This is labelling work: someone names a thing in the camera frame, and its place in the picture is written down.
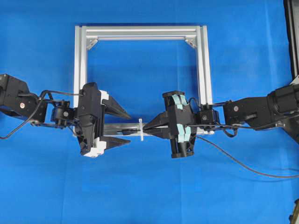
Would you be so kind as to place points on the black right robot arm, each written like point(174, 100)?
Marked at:
point(280, 108)

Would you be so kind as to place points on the silver aluminium extrusion frame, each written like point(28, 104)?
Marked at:
point(196, 36)

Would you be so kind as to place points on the black metal stand at right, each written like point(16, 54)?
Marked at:
point(292, 24)

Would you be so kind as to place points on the white zip tie loop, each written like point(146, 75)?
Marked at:
point(141, 129)

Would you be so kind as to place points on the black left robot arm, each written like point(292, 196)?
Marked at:
point(39, 110)

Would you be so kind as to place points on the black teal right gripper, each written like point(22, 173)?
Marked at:
point(180, 119)

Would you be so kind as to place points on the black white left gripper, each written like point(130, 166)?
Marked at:
point(93, 104)

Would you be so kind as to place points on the dark object at bottom right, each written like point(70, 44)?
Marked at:
point(294, 217)

